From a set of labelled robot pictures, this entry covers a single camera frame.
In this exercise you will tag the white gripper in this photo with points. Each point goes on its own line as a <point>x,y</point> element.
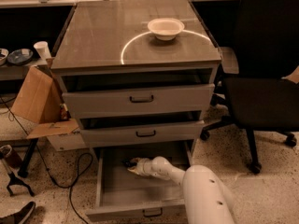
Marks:
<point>142,166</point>

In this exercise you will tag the dark rxbar blueberry wrapper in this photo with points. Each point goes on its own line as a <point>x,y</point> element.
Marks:
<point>127,164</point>

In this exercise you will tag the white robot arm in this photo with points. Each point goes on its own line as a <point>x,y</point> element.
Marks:
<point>207,200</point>

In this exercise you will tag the bottom grey drawer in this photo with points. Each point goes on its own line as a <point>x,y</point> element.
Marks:
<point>122,194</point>

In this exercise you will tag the grey drawer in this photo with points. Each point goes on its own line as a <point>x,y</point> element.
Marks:
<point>122,194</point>
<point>141,129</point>
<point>125,91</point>

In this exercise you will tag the middle grey drawer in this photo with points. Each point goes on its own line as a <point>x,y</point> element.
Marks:
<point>141,129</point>

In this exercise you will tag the top grey drawer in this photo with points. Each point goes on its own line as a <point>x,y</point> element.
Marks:
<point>125,91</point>

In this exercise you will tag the grey drawer cabinet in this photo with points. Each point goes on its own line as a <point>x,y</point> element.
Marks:
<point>106,35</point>

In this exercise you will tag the brown cardboard box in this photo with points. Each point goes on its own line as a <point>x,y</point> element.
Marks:
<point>40,101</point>

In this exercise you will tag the brown cup on floor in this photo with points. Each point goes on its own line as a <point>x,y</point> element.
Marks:
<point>12,158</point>

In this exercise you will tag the black grabber tool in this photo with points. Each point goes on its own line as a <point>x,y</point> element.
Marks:
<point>13,180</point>

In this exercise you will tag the dark shoe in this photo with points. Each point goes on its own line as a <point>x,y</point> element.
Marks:
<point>21,216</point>

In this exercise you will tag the black office chair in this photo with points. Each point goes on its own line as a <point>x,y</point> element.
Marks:
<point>257,91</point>

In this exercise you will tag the white paper bowl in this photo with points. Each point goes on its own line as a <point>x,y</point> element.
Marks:
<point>166,29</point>

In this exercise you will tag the white paper cup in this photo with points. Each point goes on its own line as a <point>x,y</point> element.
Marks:
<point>42,49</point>

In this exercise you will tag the dark blue plate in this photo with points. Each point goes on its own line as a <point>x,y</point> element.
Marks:
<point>20,57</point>

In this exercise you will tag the grey bowl at edge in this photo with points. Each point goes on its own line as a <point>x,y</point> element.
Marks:
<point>3,56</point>

